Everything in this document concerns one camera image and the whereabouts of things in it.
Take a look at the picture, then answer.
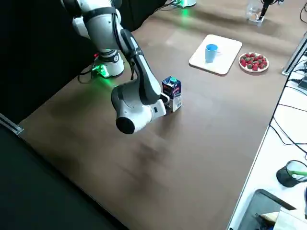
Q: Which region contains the cream rectangular tray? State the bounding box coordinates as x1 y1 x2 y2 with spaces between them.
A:
188 34 243 76

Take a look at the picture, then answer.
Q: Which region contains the green pen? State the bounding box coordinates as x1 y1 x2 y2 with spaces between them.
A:
287 169 307 177

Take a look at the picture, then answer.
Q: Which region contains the aluminium camera post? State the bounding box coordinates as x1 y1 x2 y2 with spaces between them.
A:
281 33 307 75

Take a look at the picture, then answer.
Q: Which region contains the dark blue milk carton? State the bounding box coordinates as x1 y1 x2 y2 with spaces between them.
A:
161 75 183 114

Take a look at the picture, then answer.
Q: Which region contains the black mesh pen cup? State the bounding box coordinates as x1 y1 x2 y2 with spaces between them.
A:
276 160 307 188

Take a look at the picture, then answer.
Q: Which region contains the black desk cable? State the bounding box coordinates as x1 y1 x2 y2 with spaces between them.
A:
268 59 307 154

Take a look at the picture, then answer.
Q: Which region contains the clear bottle blue cap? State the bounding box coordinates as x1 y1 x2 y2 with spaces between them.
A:
246 0 262 20

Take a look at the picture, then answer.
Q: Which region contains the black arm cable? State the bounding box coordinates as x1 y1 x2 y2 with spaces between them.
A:
78 9 142 83

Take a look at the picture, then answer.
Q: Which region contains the blue cup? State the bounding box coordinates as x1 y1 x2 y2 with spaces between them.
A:
205 44 219 64

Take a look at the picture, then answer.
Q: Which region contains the cardboard box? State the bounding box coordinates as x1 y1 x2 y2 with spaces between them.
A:
260 207 307 230

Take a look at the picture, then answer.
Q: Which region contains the white round plate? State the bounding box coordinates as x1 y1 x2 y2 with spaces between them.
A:
238 52 270 73

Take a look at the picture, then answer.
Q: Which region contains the aluminium edge rail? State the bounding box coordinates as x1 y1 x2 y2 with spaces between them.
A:
0 114 25 135

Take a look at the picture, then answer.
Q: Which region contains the dark grey tray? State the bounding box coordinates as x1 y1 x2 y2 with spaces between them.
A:
241 188 298 230

